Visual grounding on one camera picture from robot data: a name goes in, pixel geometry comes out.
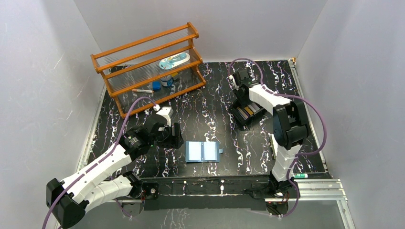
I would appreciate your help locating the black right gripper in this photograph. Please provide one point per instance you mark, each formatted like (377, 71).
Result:
(243, 102)

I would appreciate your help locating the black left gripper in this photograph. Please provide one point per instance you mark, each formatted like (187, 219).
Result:
(172, 136)

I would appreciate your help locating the blue card holder wallet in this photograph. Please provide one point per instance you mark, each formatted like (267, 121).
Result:
(201, 152)

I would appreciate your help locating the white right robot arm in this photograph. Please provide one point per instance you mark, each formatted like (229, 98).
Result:
(290, 128)

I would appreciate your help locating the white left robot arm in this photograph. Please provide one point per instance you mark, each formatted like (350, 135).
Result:
(71, 198)

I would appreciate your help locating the black card tray box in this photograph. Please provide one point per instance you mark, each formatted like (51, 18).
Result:
(245, 115)

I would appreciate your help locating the blue small box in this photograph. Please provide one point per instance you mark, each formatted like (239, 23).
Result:
(156, 86)

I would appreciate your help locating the small blue lidded jar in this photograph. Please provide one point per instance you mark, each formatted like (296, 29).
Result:
(166, 81)

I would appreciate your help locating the white orange marker pen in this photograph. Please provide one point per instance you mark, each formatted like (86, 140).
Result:
(143, 91)

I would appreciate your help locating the orange wooden shelf rack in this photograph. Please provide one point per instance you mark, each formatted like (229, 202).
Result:
(136, 66)

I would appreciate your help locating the white blue packaged item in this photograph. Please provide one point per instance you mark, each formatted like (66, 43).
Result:
(174, 61)

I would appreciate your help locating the white red small box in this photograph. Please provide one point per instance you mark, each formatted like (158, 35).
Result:
(274, 146)

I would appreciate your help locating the green white marker pen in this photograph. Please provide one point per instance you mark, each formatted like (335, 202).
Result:
(301, 176)

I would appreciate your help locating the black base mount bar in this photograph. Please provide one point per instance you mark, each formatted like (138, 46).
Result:
(208, 192)

